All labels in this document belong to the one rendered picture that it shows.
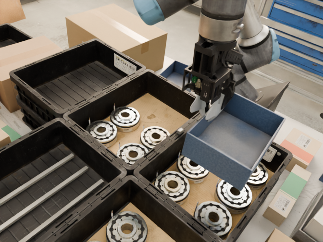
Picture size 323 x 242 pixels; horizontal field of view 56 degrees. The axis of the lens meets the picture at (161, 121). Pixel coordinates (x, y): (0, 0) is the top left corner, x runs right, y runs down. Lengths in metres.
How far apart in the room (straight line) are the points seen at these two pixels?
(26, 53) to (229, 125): 0.94
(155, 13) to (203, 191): 0.53
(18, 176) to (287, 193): 0.85
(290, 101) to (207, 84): 2.37
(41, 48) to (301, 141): 1.14
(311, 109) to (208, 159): 2.35
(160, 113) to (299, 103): 1.97
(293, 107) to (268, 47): 1.74
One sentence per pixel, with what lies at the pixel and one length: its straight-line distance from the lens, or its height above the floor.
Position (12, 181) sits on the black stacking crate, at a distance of 0.97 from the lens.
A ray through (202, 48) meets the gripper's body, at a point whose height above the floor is 1.32.
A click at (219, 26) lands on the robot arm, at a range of 0.54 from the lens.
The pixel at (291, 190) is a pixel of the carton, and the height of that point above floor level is 0.76.
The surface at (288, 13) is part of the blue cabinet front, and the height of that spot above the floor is 0.70.
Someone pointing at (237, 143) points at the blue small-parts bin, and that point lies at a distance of 0.74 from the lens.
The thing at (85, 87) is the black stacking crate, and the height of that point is 0.83.
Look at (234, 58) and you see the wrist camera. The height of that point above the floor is 1.26.
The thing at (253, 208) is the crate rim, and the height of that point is 0.93.
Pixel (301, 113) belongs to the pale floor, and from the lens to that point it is 2.84.
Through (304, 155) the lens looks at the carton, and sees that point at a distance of 1.25.
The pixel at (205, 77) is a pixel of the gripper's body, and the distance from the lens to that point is 0.57.
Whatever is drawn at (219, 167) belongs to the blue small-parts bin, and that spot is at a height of 1.10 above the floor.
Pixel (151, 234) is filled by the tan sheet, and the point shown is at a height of 0.83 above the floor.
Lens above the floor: 1.58
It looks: 43 degrees down
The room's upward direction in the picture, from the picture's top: 9 degrees clockwise
